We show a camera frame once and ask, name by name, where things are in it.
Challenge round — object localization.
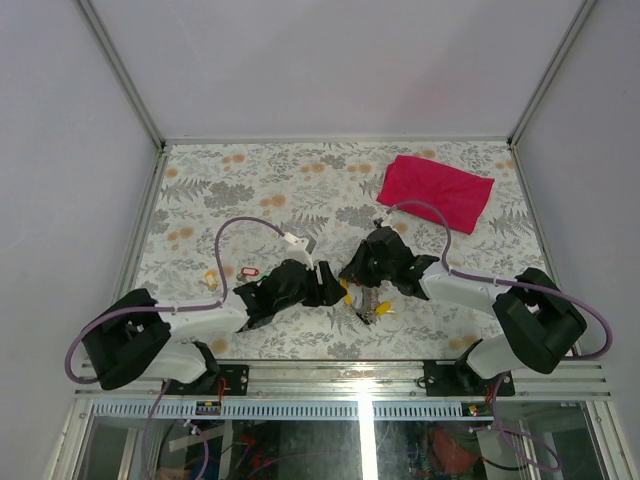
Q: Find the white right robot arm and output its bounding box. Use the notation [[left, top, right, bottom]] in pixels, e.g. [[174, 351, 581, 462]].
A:
[[339, 226, 587, 395]]

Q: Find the metal key organiser with rings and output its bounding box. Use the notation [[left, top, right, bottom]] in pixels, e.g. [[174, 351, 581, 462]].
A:
[[340, 279, 394, 326]]

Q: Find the aluminium mounting rail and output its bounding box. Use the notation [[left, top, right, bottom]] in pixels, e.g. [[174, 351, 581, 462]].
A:
[[74, 358, 612, 400]]

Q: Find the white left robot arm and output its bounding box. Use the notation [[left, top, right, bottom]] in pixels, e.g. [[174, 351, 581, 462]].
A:
[[80, 259, 346, 395]]

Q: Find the white slotted cable duct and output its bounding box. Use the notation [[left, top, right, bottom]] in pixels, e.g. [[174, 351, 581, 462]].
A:
[[93, 399, 493, 422]]

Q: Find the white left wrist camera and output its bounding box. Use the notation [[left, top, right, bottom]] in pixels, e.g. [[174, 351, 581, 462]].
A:
[[282, 232, 316, 269]]

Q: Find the pink folded cloth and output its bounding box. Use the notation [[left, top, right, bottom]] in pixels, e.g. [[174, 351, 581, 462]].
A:
[[377, 155, 495, 235]]

